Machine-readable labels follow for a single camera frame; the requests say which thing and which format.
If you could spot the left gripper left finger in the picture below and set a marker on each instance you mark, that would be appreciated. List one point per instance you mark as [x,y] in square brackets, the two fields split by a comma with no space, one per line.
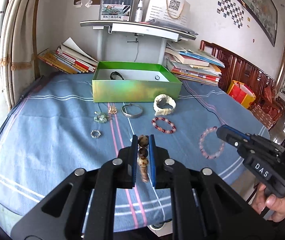
[82,206]

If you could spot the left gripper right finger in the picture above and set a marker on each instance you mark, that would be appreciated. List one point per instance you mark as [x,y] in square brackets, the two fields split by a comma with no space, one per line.
[203,205]

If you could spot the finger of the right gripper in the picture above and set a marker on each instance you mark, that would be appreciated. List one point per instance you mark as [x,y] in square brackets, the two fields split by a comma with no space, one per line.
[262,144]
[235,138]

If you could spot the green jade pendant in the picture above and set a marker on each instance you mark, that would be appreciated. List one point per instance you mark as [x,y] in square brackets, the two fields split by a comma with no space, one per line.
[100,117]

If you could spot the gold brooch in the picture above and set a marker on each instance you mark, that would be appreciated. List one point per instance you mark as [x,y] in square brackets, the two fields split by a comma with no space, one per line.
[112,110]

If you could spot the person's right hand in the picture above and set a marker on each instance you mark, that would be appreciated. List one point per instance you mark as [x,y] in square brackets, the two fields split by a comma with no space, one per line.
[260,202]

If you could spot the red yellow shopping bag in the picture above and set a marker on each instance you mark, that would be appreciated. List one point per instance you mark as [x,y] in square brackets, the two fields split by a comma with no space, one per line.
[241,93]

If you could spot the dark wooden headboard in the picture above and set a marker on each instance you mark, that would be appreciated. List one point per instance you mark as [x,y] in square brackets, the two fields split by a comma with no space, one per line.
[265,108]

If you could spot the right stack of books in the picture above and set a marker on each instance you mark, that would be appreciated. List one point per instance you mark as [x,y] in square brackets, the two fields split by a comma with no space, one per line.
[198,66]

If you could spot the stack of books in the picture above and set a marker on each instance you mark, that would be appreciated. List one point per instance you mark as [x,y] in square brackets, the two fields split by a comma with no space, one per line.
[198,66]
[69,58]

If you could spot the blue striped bedsheet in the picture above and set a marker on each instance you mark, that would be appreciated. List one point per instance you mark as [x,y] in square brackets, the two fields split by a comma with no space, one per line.
[52,132]

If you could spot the green cardboard box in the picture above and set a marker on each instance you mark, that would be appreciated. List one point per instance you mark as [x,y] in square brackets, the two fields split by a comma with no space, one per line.
[142,82]

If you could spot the black hair band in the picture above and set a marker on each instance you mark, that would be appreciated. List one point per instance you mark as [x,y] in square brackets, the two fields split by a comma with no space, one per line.
[116,76]

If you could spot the beige curtain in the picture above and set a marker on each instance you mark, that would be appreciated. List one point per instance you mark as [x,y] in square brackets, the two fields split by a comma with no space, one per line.
[18,49]

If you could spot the white paper gift bag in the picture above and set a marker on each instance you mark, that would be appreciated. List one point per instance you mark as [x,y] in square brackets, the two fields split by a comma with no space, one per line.
[174,11]

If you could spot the white overbed desk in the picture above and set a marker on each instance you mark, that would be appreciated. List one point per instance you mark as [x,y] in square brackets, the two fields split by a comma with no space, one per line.
[133,42]

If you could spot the left stack of books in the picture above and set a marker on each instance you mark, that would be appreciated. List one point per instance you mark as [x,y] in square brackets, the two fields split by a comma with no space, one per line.
[69,58]

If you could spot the white spray bottle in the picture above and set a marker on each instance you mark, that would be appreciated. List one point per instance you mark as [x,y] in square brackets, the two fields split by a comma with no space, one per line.
[139,12]

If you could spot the marker pen set box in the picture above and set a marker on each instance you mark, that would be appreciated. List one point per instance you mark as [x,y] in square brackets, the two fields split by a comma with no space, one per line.
[116,10]

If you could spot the framed wall picture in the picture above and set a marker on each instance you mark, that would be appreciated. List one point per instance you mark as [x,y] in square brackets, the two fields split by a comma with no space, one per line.
[265,14]

